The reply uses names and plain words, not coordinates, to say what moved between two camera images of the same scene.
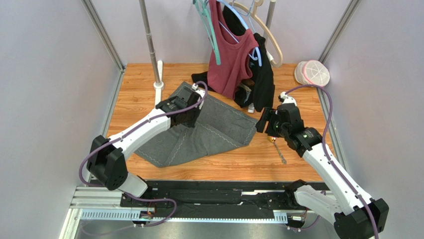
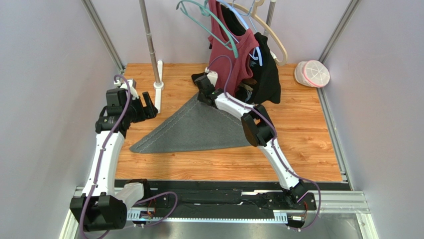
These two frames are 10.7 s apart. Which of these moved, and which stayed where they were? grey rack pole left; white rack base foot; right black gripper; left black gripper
Moved: left black gripper; right black gripper
Stayed: grey rack pole left; white rack base foot
